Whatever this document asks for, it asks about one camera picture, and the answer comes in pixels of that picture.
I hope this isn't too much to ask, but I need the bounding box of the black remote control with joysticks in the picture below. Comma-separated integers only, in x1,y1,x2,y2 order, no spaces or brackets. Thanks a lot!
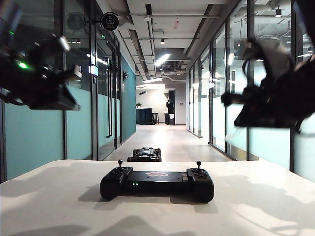
99,160,215,204

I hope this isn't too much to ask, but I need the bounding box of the round black hanging sign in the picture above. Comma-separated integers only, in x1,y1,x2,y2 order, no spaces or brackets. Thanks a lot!
92,12,120,31

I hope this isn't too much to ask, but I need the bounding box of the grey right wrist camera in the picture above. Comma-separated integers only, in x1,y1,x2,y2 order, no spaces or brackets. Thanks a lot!
237,38,293,74

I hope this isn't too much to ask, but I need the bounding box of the long vertical door handle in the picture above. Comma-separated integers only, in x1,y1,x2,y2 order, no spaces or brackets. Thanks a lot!
106,58,113,137

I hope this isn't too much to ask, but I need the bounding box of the black wheeled robot car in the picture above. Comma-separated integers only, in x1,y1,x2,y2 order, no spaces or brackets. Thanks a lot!
126,147,162,162

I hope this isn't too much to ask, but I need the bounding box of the dark blue bar counter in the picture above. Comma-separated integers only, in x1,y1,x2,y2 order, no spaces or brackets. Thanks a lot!
135,107,155,125

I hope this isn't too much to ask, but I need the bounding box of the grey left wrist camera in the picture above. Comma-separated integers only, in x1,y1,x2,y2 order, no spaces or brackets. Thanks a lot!
58,35,72,52

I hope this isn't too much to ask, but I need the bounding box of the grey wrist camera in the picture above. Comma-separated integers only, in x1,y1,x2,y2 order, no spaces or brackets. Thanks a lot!
237,38,293,74
58,35,72,52

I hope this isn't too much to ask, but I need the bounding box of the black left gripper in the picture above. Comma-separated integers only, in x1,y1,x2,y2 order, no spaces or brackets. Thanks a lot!
28,65,83,111

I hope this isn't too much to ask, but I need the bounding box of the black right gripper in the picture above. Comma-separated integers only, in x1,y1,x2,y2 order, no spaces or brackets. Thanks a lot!
220,85,311,129

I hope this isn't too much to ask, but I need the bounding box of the long linear ceiling light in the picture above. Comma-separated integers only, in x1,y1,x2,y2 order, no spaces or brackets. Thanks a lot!
154,53,171,67

